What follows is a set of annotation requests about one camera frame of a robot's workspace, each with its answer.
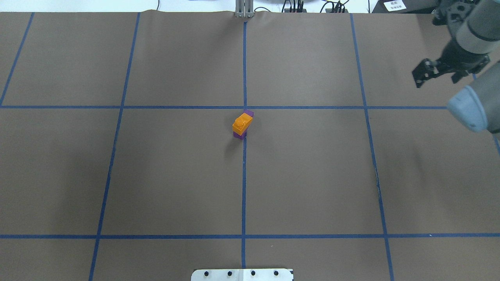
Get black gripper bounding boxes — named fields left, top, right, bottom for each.
left=411, top=38, right=491, bottom=88

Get black cables at table edge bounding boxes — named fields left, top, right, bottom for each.
left=281, top=0, right=350, bottom=14

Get purple block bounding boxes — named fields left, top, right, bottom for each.
left=232, top=110, right=255, bottom=139

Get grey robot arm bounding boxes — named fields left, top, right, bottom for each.
left=411, top=0, right=500, bottom=138

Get black box with white label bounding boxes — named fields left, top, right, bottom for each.
left=371, top=0, right=439, bottom=14

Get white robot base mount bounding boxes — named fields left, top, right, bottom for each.
left=191, top=268, right=295, bottom=281

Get blue tape grid lines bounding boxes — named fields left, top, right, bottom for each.
left=0, top=11, right=500, bottom=281

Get grey metal camera post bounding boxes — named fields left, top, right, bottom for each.
left=234, top=0, right=255, bottom=18

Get orange trapezoid block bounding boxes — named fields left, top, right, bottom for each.
left=232, top=112, right=253, bottom=136

